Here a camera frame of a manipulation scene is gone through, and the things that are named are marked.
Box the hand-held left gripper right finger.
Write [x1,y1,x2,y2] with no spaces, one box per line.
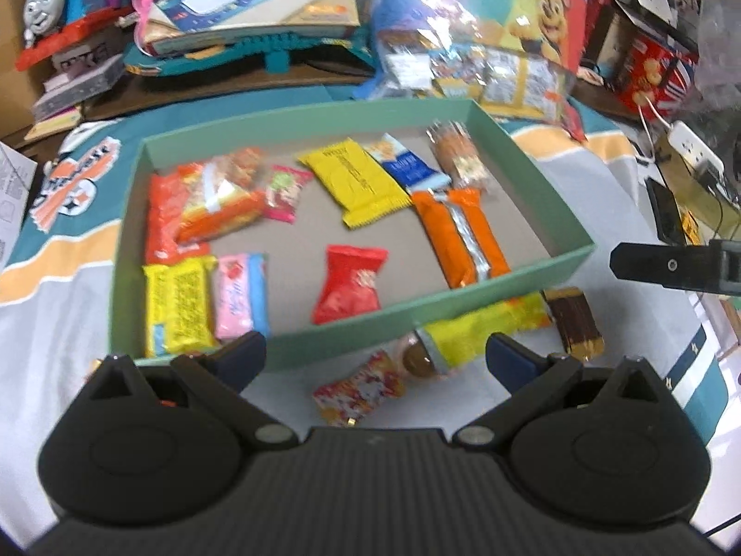
[453,332,673,451]

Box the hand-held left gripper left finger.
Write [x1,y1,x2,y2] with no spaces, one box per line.
[86,330,300,453]

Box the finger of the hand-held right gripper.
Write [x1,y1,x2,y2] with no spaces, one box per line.
[609,240,711,291]

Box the long yellow-green snack packet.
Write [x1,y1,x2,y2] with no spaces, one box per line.
[415,292,552,370]

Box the pink blue snack packet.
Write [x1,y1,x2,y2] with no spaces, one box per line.
[213,253,271,341]

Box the brown gold snack packet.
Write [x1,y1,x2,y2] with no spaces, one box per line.
[543,287,607,360]

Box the yellow snack packet red text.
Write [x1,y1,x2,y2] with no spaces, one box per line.
[142,256,220,359]

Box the brown jelly cup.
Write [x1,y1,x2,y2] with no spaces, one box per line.
[395,333,444,379]

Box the red white patterned snack packet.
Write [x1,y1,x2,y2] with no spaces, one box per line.
[311,349,407,428]

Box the green cardboard box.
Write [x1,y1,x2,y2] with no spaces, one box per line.
[107,97,598,373]

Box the plain red snack packet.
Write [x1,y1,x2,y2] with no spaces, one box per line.
[311,245,389,326]

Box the orange snack packet silver seam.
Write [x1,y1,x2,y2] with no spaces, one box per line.
[410,187,511,289]

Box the clear orange peanut packet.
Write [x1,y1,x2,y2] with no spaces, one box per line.
[176,147,268,244]

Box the large orange-red snack packet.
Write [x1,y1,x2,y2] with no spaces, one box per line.
[144,163,212,265]

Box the pink green candy packet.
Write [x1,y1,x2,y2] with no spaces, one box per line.
[263,165,314,225]

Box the yellow wavy-line snack packet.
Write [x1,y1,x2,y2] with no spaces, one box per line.
[296,138,413,229]

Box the clear-wrapped cake bar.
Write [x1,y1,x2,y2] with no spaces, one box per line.
[427,120,492,191]

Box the blue white snack packet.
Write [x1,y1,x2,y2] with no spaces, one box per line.
[364,133,451,193]

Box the black phone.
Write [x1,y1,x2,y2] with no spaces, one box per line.
[644,175,694,245]

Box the white power strip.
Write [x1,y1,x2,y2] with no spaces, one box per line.
[665,120,726,173]

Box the red biscuit box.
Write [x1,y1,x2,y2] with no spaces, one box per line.
[615,33,699,120]

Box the white instruction sheet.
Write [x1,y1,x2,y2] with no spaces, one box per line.
[0,142,39,268]

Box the large cartoon dog snack bag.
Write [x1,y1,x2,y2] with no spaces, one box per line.
[354,0,590,143]

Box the teal plastic toy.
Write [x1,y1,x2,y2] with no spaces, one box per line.
[123,33,372,77]

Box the grey purple small box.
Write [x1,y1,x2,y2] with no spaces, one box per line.
[31,49,126,122]

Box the beige drawing mat box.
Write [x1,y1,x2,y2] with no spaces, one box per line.
[135,0,361,54]

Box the white cable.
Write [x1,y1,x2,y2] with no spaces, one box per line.
[635,94,677,158]

